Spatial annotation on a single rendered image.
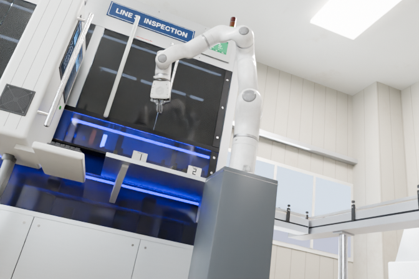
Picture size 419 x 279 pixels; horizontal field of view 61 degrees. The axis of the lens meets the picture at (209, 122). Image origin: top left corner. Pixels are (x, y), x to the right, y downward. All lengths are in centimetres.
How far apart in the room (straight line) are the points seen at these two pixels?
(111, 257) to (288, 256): 300
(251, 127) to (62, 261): 115
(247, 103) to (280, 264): 322
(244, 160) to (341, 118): 421
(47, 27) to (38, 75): 25
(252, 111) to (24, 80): 98
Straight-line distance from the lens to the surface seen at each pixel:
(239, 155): 160
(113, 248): 204
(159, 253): 207
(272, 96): 518
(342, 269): 236
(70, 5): 187
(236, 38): 189
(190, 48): 196
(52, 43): 175
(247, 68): 183
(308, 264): 483
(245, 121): 165
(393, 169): 528
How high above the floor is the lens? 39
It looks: 25 degrees up
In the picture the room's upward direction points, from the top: 11 degrees clockwise
